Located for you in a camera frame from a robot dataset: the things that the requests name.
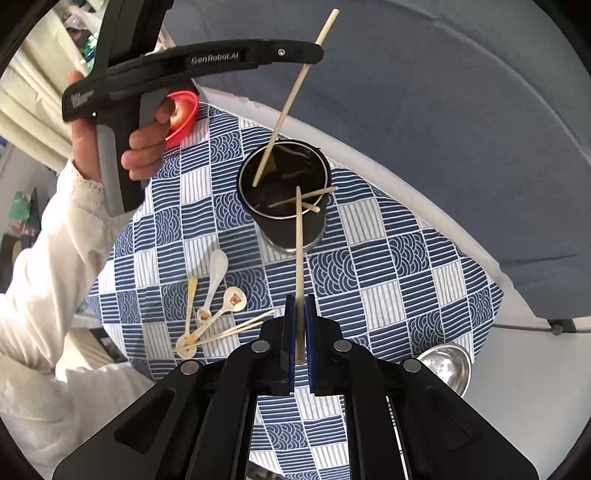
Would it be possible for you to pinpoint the white spoon with bear print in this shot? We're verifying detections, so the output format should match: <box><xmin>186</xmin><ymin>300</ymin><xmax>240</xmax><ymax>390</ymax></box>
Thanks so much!
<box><xmin>176</xmin><ymin>286</ymin><xmax>247</xmax><ymax>360</ymax></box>

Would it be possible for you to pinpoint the plain white ceramic spoon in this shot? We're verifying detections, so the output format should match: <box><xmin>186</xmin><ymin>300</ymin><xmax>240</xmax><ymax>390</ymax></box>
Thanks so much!
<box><xmin>197</xmin><ymin>249</ymin><xmax>228</xmax><ymax>326</ymax></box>

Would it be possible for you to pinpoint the tall wooden chopstick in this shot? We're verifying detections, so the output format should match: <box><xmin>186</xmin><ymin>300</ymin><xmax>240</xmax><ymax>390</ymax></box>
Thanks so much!
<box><xmin>252</xmin><ymin>8</ymin><xmax>341</xmax><ymax>187</ymax></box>

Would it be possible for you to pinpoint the left forearm white sleeve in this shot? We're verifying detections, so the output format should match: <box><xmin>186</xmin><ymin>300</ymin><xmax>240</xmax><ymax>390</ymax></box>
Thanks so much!
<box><xmin>1</xmin><ymin>164</ymin><xmax>153</xmax><ymax>479</ymax></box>

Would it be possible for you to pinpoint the person's left hand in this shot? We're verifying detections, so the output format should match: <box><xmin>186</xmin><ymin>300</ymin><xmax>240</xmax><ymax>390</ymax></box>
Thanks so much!
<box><xmin>71</xmin><ymin>98</ymin><xmax>175</xmax><ymax>183</ymax></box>

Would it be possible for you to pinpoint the red apple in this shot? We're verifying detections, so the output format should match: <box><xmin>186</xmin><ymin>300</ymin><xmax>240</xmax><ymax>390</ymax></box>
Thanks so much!
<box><xmin>169</xmin><ymin>98</ymin><xmax>192</xmax><ymax>132</ymax></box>

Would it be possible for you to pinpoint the red plastic fruit basket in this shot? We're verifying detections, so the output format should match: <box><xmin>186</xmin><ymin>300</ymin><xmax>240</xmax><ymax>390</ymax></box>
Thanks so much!
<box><xmin>166</xmin><ymin>90</ymin><xmax>199</xmax><ymax>149</ymax></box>

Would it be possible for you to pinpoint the yellow tipped white spoon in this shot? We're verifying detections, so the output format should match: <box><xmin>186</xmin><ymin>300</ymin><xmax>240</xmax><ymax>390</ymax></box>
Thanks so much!
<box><xmin>184</xmin><ymin>277</ymin><xmax>198</xmax><ymax>335</ymax></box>

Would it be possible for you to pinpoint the cream curtain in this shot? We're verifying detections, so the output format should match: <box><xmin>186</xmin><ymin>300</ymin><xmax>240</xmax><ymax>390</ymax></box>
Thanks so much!
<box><xmin>1</xmin><ymin>11</ymin><xmax>89</xmax><ymax>172</ymax></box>

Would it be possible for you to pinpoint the short wooden chopstick in cup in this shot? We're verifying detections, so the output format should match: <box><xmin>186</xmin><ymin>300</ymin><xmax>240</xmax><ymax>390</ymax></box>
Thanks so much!
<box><xmin>301</xmin><ymin>202</ymin><xmax>321</xmax><ymax>213</ymax></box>

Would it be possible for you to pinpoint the wooden chopstick across cup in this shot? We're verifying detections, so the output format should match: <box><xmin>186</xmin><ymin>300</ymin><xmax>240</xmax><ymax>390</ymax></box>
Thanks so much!
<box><xmin>267</xmin><ymin>186</ymin><xmax>339</xmax><ymax>208</ymax></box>

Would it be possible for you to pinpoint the blue white patterned tablecloth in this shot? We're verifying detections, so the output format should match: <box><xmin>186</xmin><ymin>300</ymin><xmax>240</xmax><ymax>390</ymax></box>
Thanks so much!
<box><xmin>87</xmin><ymin>105</ymin><xmax>503</xmax><ymax>479</ymax></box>

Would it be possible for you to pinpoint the small steel dish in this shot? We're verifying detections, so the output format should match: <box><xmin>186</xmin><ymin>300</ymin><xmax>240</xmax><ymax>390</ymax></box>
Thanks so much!
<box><xmin>418</xmin><ymin>343</ymin><xmax>472</xmax><ymax>397</ymax></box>

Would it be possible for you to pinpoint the black steel utensil cup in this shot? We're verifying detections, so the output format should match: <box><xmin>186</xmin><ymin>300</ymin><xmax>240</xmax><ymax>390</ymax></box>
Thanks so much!
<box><xmin>236</xmin><ymin>139</ymin><xmax>332</xmax><ymax>253</ymax></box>

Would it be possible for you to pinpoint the grey blue sofa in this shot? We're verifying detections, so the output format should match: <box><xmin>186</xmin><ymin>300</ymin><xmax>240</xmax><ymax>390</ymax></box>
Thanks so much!
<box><xmin>164</xmin><ymin>1</ymin><xmax>590</xmax><ymax>319</ymax></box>

